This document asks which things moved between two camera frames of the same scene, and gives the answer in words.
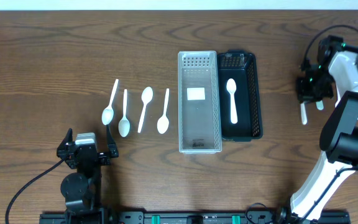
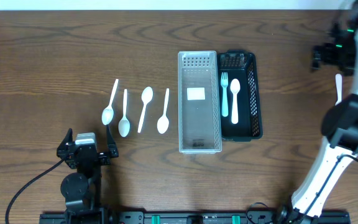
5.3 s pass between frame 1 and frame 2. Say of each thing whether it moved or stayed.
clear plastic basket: stayed
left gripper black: stayed
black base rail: stayed
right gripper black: moved
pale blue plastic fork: moved
